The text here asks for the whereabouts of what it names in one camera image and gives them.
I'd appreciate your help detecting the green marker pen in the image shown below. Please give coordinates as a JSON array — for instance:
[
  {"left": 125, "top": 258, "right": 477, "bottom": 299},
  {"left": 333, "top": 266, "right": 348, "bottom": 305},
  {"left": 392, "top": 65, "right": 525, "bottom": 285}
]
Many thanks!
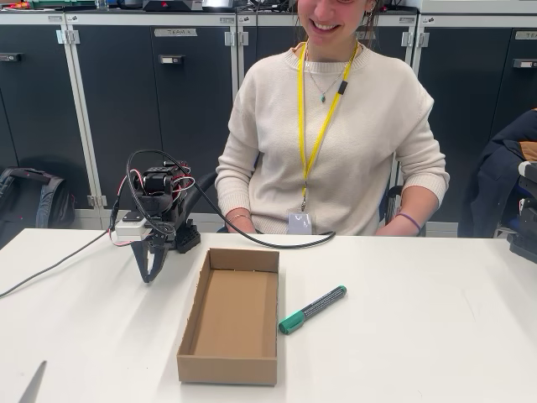
[{"left": 278, "top": 285, "right": 348, "bottom": 336}]

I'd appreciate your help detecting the person's left forearm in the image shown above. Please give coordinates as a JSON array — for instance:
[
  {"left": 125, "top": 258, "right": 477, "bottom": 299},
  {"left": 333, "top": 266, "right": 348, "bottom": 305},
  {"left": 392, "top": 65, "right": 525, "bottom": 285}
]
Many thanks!
[{"left": 389, "top": 167, "right": 451, "bottom": 230}]

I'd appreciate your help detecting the person's right forearm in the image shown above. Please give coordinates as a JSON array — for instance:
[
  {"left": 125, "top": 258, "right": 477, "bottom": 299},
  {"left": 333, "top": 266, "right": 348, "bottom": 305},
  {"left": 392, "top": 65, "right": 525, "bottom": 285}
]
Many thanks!
[{"left": 215, "top": 159, "right": 255, "bottom": 222}]

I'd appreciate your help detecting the person in cream sweater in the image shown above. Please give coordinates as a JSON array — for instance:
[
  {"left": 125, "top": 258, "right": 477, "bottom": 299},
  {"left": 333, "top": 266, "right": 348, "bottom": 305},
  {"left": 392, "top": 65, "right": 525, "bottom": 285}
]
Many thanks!
[{"left": 214, "top": 0, "right": 451, "bottom": 237}]

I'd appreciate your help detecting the person's right hand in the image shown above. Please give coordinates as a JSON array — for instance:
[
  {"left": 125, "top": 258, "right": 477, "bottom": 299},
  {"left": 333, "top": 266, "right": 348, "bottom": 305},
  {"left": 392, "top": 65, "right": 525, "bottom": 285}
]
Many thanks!
[{"left": 232, "top": 217, "right": 258, "bottom": 235}]

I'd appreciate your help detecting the person's left hand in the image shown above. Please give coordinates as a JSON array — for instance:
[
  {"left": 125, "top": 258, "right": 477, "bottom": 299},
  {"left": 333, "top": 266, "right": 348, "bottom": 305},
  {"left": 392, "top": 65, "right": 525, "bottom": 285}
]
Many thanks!
[{"left": 375, "top": 218, "right": 420, "bottom": 237}]

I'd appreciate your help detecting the open brown cardboard box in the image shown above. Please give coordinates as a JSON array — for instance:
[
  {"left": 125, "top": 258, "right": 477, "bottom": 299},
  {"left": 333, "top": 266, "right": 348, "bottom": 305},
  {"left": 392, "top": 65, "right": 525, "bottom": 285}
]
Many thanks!
[{"left": 175, "top": 247, "right": 281, "bottom": 387}]

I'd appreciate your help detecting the grey black backpack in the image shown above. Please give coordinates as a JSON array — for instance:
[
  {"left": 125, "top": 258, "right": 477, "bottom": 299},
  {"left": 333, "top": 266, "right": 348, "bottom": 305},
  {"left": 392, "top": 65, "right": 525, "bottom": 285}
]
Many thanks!
[{"left": 0, "top": 166, "right": 77, "bottom": 249}]

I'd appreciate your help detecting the clear badge holder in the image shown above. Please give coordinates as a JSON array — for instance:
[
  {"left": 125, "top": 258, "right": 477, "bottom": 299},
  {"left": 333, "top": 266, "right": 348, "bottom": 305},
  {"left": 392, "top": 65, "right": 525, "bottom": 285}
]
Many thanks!
[{"left": 286, "top": 209, "right": 314, "bottom": 235}]

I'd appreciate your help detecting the black device with red mark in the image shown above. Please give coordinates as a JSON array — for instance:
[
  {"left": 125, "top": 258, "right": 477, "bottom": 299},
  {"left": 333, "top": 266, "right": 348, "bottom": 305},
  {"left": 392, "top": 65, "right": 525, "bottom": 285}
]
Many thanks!
[{"left": 142, "top": 0, "right": 203, "bottom": 13}]

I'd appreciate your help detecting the green box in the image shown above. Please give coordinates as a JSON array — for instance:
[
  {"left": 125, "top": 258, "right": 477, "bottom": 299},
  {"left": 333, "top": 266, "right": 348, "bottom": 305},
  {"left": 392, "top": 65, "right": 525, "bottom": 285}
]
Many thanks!
[{"left": 29, "top": 0, "right": 97, "bottom": 9}]

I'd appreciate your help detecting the purple wrist band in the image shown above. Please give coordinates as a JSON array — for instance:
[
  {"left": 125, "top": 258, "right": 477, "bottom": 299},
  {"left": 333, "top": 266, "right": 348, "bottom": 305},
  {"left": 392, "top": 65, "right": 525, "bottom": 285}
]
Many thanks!
[{"left": 395, "top": 212, "right": 422, "bottom": 232}]

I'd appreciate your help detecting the dark navy jacket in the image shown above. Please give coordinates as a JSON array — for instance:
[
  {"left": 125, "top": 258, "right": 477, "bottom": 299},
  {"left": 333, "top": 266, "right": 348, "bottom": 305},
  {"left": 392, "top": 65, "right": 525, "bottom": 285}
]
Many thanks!
[{"left": 459, "top": 108, "right": 537, "bottom": 238}]

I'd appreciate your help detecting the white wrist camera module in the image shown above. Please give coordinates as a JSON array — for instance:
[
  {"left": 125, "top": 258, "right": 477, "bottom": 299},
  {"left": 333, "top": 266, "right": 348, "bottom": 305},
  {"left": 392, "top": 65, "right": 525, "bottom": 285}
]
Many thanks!
[{"left": 114, "top": 211, "right": 149, "bottom": 247}]

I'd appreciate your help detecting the grey power cable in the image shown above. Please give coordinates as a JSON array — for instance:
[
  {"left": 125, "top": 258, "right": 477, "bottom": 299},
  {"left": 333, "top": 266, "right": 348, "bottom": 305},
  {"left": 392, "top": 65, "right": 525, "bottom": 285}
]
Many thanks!
[{"left": 0, "top": 200, "right": 123, "bottom": 300}]

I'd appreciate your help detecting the yellow lanyard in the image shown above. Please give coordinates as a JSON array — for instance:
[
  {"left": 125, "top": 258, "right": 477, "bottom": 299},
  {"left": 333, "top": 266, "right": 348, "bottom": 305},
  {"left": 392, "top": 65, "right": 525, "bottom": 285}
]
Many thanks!
[{"left": 296, "top": 39, "right": 360, "bottom": 211}]

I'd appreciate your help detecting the necklace with turquoise pendant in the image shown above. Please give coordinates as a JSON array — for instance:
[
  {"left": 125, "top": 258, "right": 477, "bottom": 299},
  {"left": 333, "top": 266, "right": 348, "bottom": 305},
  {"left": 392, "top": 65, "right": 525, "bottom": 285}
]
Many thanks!
[{"left": 305, "top": 50, "right": 353, "bottom": 104}]

